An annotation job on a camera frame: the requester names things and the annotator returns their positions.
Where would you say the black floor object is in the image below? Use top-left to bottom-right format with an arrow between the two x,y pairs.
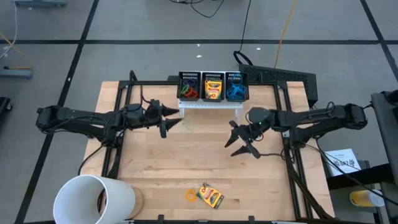
0,96 -> 13,113

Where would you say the black plastic basket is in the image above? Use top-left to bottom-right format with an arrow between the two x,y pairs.
201,71 -> 226,102
223,71 -> 249,102
177,71 -> 203,102

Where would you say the grey cart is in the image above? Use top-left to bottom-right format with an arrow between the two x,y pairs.
369,89 -> 398,187

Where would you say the black floor cable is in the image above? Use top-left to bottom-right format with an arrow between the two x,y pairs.
169,0 -> 228,18

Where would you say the white paper sign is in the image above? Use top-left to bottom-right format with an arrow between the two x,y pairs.
323,148 -> 363,177

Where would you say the blue cable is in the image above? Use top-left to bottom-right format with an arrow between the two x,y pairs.
228,85 -> 246,100

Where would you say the black metal table frame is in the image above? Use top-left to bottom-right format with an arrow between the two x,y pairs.
101,79 -> 335,224

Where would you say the black hanging cable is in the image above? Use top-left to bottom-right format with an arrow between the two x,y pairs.
233,0 -> 254,67

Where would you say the yellow crayon box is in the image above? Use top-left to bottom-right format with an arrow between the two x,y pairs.
204,79 -> 223,100
196,182 -> 225,210

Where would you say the black shelf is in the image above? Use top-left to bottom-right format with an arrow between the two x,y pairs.
325,161 -> 398,191

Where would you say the yellow cylinder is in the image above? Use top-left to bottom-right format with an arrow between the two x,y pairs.
348,189 -> 386,208

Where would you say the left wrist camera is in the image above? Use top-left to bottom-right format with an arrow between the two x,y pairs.
145,99 -> 163,121

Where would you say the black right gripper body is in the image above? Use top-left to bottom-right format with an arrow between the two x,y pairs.
238,123 -> 265,146

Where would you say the white cylinder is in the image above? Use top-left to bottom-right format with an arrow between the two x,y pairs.
52,174 -> 137,224

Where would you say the orange cable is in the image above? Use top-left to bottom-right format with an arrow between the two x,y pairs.
0,32 -> 34,71

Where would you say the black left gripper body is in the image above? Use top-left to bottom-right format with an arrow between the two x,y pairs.
123,103 -> 162,130

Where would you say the grey desk foot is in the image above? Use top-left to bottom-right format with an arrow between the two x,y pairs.
0,65 -> 34,80
13,0 -> 68,9

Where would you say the white cable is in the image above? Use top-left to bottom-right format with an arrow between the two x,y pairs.
0,0 -> 18,60

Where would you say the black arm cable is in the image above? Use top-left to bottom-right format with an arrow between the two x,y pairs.
245,102 -> 374,170
77,85 -> 150,177

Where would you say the black cable bundle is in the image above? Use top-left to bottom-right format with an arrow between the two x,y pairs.
283,148 -> 335,222

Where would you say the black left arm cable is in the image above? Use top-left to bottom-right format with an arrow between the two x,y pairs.
77,85 -> 150,177

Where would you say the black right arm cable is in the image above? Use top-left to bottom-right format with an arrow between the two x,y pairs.
245,102 -> 374,170

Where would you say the yellow hanging cable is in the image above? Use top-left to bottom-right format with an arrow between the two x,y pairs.
273,0 -> 298,68

